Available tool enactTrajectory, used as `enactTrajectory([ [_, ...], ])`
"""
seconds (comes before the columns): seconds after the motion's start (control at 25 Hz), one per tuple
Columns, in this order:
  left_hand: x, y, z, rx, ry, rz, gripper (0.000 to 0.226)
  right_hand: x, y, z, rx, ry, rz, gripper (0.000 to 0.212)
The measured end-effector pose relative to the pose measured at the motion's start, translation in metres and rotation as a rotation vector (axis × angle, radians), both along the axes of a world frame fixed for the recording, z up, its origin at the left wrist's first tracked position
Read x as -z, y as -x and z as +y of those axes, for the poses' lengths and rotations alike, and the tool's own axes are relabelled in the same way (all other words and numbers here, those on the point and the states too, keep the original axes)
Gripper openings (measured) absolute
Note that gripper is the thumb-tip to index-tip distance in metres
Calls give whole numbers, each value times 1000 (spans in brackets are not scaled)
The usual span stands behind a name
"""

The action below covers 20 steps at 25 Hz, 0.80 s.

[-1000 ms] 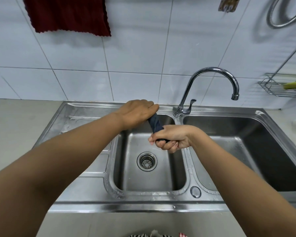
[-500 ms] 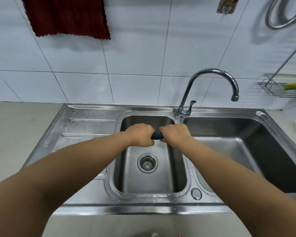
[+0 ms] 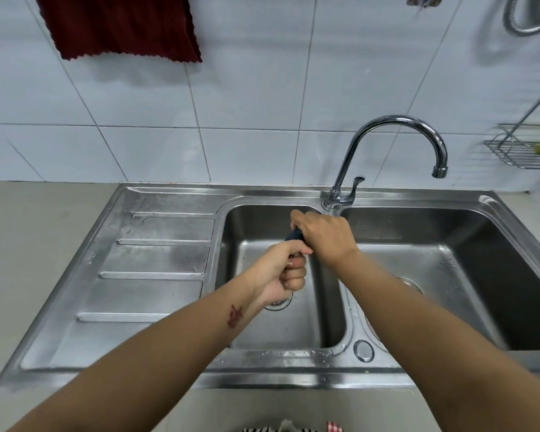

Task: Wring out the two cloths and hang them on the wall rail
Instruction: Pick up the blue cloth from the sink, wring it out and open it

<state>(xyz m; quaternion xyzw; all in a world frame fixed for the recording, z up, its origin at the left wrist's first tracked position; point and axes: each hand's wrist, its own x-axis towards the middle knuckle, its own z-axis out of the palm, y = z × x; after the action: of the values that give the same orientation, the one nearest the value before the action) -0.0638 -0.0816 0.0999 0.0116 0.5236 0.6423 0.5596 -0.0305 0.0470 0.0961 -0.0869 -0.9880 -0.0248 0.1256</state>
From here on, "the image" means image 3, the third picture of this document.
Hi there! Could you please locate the person's left hand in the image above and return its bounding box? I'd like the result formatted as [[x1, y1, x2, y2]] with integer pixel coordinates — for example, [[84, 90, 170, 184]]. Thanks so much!
[[248, 241, 314, 309]]

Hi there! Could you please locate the person's right hand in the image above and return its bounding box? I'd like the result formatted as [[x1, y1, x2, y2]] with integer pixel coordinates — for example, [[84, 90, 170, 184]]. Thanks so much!
[[290, 210, 361, 266]]

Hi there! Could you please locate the person's right forearm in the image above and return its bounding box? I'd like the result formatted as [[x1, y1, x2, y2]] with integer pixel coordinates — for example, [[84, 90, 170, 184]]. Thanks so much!
[[322, 249, 540, 432]]

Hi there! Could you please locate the person's left forearm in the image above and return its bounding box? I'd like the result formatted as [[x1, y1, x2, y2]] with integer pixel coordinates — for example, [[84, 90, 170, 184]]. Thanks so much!
[[7, 278, 271, 432]]

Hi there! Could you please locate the round metal drain strainer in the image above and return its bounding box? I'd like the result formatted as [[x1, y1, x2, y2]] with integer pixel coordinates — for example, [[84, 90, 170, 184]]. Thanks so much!
[[395, 277, 425, 296], [264, 293, 294, 312]]

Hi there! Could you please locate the round metal sink hole cap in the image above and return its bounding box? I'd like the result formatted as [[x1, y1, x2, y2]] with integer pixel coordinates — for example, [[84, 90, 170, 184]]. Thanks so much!
[[353, 340, 375, 363]]

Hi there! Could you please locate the stainless steel double sink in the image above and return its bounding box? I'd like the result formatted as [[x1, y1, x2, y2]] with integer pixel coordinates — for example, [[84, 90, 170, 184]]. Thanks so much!
[[0, 182, 540, 393]]

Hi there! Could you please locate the chrome gooseneck faucet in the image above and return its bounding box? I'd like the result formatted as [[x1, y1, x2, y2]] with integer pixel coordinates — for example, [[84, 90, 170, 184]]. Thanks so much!
[[320, 114, 449, 213]]

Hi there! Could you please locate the dark red hanging cloth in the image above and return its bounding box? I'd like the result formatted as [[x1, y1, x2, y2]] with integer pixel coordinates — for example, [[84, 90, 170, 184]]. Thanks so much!
[[35, 0, 203, 64]]

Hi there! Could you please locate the metal wire rack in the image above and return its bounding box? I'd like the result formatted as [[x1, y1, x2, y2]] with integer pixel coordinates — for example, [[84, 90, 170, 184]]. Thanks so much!
[[483, 81, 540, 170]]

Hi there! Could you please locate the flexible metal hose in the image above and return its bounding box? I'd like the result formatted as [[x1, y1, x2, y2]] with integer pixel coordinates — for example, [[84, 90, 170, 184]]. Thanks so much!
[[503, 0, 540, 37]]

